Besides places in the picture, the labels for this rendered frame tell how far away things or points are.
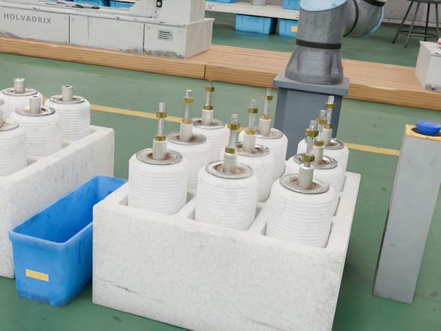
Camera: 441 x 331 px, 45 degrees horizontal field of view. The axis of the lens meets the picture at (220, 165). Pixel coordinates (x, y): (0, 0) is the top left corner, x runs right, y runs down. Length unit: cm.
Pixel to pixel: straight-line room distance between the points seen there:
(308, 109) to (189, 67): 160
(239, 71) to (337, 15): 151
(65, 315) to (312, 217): 43
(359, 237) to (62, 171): 67
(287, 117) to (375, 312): 58
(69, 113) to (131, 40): 193
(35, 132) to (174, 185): 35
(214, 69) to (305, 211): 214
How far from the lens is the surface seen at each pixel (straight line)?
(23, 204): 100
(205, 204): 82
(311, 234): 80
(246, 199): 82
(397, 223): 100
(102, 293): 93
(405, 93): 280
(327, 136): 103
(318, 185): 82
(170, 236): 83
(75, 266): 94
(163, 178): 84
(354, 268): 114
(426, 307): 108
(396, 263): 103
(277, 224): 80
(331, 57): 139
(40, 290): 96
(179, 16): 305
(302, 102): 137
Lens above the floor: 54
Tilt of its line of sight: 20 degrees down
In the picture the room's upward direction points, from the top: 5 degrees clockwise
